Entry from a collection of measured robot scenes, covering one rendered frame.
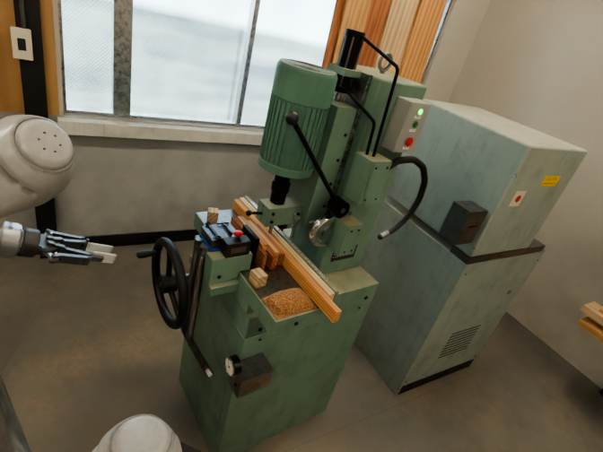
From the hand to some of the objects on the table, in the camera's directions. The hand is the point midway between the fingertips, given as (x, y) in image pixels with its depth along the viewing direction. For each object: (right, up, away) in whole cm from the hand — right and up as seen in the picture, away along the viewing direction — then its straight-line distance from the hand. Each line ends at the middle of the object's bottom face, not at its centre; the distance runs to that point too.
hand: (101, 253), depth 114 cm
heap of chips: (+55, -15, 0) cm, 57 cm away
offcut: (+45, -9, +5) cm, 46 cm away
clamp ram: (+38, -2, +14) cm, 40 cm away
